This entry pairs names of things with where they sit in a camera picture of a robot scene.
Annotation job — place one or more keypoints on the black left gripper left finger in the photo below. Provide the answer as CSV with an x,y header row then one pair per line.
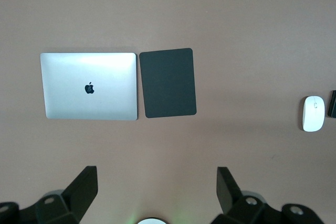
x,y
78,192

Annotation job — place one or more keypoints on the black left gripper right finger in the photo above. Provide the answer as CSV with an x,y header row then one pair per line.
x,y
231,195

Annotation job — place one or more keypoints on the white computer mouse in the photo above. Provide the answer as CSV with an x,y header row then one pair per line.
x,y
312,113

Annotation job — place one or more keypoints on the black smartphone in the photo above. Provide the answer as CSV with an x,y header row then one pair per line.
x,y
333,103

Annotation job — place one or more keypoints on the black mouse pad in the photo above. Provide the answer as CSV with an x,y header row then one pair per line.
x,y
168,82

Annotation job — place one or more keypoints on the silver laptop with apple logo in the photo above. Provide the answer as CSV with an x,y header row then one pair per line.
x,y
78,77

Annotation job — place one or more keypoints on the brown table cover mat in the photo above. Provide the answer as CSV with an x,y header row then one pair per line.
x,y
168,11

